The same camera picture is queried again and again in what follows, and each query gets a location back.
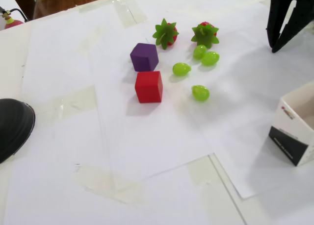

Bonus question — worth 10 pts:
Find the red strawberry with green leaves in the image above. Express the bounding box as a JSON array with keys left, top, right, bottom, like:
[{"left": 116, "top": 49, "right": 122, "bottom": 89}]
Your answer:
[
  {"left": 152, "top": 18, "right": 180, "bottom": 50},
  {"left": 190, "top": 21, "right": 220, "bottom": 50}
]

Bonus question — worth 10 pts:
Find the white and black cardboard box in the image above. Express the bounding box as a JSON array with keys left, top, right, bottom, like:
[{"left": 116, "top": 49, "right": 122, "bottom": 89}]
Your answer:
[{"left": 267, "top": 82, "right": 314, "bottom": 167}]

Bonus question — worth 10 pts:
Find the white paper sheet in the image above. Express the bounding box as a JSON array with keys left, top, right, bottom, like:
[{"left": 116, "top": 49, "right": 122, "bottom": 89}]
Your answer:
[
  {"left": 85, "top": 21, "right": 213, "bottom": 185},
  {"left": 132, "top": 0, "right": 314, "bottom": 200}
]

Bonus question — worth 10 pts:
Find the green grape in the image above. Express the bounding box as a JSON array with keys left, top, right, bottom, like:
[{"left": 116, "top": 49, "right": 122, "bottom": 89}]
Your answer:
[
  {"left": 191, "top": 85, "right": 210, "bottom": 102},
  {"left": 201, "top": 51, "right": 220, "bottom": 67},
  {"left": 172, "top": 62, "right": 191, "bottom": 76},
  {"left": 193, "top": 45, "right": 208, "bottom": 60}
]

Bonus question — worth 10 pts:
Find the purple cube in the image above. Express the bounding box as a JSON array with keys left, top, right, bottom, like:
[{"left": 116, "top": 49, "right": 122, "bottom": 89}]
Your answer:
[{"left": 130, "top": 43, "right": 159, "bottom": 72}]

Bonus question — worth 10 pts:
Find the red cube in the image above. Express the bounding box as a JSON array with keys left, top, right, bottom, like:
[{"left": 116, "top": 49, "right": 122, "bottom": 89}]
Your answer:
[{"left": 134, "top": 71, "right": 163, "bottom": 104}]

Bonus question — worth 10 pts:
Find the beige tape strip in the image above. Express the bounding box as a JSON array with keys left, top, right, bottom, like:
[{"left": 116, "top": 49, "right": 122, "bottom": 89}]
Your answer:
[
  {"left": 52, "top": 85, "right": 98, "bottom": 118},
  {"left": 185, "top": 155, "right": 223, "bottom": 186},
  {"left": 75, "top": 164, "right": 147, "bottom": 205}
]

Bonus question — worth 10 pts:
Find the dark wooden cabinet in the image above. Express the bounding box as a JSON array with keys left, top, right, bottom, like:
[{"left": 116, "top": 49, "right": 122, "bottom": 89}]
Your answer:
[{"left": 9, "top": 0, "right": 40, "bottom": 22}]

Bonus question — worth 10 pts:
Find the red fire extinguisher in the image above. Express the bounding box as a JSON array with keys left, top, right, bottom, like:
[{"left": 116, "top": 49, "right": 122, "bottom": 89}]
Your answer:
[{"left": 0, "top": 6, "right": 29, "bottom": 30}]

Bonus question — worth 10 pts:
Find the black round object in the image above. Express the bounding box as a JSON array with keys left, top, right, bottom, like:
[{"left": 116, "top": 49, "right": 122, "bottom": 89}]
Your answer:
[{"left": 0, "top": 98, "right": 36, "bottom": 165}]

